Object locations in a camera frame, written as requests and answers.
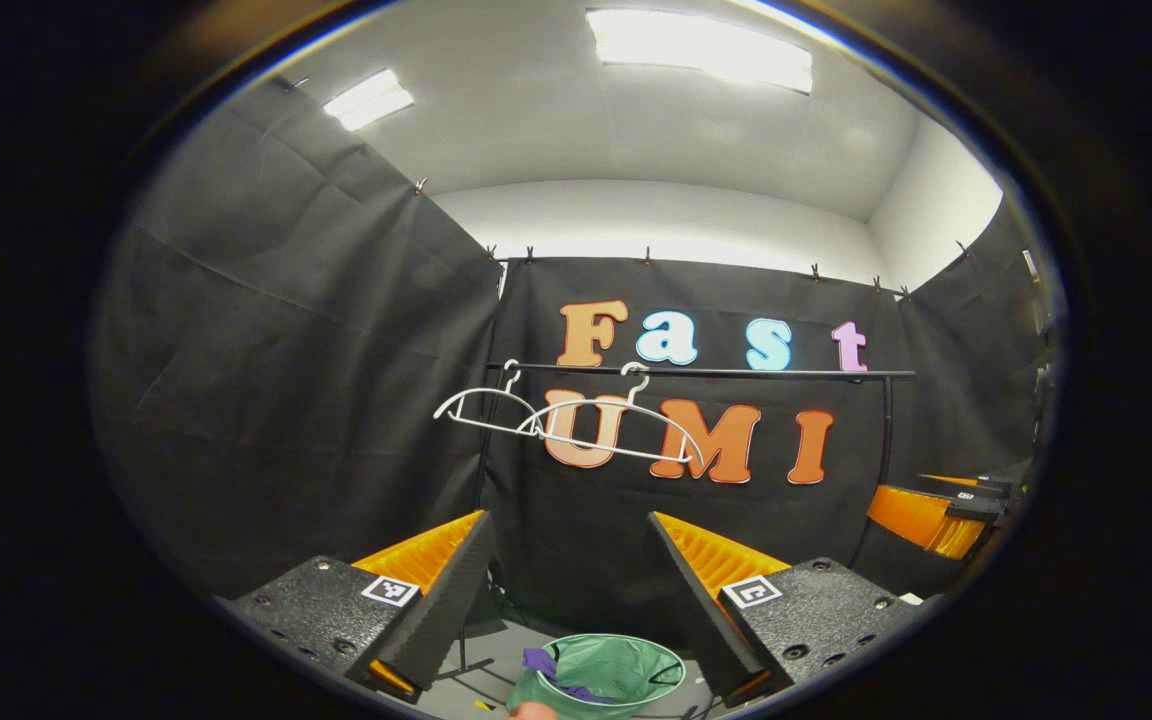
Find row of small cloth clips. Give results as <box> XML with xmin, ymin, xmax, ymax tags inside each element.
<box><xmin>284</xmin><ymin>74</ymin><xmax>973</xmax><ymax>301</ymax></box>

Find small ceiling light panel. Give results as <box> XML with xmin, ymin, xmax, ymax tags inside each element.
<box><xmin>324</xmin><ymin>68</ymin><xmax>415</xmax><ymax>131</ymax></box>

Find black backdrop cloth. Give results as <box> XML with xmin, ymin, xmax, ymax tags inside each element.
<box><xmin>86</xmin><ymin>75</ymin><xmax>1062</xmax><ymax>641</ymax></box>

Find white plastic hanger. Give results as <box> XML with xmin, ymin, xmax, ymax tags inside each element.
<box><xmin>433</xmin><ymin>360</ymin><xmax>549</xmax><ymax>438</ymax></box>
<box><xmin>519</xmin><ymin>362</ymin><xmax>705</xmax><ymax>466</ymax></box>

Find large ceiling light panel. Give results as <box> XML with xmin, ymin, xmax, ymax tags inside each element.
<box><xmin>586</xmin><ymin>8</ymin><xmax>815</xmax><ymax>94</ymax></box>

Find green laundry hamper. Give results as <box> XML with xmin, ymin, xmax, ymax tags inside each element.
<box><xmin>508</xmin><ymin>633</ymin><xmax>687</xmax><ymax>720</ymax></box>

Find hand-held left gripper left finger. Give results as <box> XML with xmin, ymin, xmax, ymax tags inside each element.
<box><xmin>216</xmin><ymin>510</ymin><xmax>495</xmax><ymax>701</ymax></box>

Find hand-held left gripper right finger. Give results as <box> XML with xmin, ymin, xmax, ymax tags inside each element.
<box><xmin>646</xmin><ymin>512</ymin><xmax>927</xmax><ymax>707</ymax></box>

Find purple corduroy shirt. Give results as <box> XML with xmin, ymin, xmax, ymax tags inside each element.
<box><xmin>522</xmin><ymin>647</ymin><xmax>619</xmax><ymax>703</ymax></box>

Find black clothes rail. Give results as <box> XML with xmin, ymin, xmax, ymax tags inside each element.
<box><xmin>436</xmin><ymin>360</ymin><xmax>919</xmax><ymax>683</ymax></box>

